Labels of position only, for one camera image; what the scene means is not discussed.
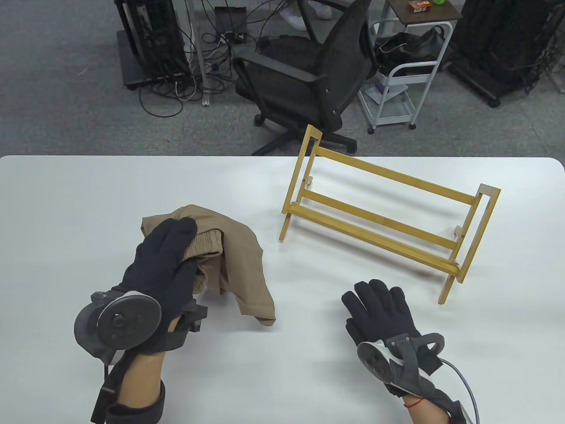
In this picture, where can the person's left hand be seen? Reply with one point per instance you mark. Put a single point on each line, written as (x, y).
(161, 260)

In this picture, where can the person's right hand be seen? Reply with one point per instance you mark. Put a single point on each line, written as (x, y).
(379, 309)

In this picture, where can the khaki shorts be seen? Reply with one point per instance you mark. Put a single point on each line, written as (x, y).
(242, 265)

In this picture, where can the yellow wooden book rack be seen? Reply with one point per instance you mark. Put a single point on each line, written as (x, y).
(375, 216)

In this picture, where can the person's left forearm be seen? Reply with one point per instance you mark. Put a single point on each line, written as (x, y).
(141, 380)

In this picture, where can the person's right forearm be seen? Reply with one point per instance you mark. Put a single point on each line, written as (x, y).
(423, 415)

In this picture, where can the grey round right hand tracker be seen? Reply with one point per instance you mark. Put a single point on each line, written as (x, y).
(379, 362)

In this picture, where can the grey round hand tracker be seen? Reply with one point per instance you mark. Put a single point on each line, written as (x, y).
(379, 362)
(119, 324)

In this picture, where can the grey round left hand tracker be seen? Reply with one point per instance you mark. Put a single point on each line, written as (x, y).
(119, 324)

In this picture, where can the white rolling cart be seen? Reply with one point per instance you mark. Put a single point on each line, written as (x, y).
(397, 92)

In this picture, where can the black office chair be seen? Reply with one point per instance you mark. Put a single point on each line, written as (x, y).
(309, 75)

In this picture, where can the small black box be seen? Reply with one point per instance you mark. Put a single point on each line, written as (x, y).
(230, 22)

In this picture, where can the black bag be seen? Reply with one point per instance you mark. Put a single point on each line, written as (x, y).
(410, 48)

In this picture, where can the red box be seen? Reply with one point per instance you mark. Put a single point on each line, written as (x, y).
(419, 5)

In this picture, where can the aluminium frame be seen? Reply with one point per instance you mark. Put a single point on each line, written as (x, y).
(199, 48)

